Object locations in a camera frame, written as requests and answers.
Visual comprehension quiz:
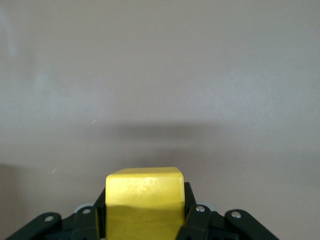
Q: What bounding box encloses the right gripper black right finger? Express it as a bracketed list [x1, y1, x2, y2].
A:
[174, 182, 281, 240]

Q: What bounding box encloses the yellow wooden block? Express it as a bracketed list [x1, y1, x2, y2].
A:
[104, 166, 186, 240]

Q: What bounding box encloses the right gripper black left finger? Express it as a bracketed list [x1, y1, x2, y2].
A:
[0, 187, 107, 240]

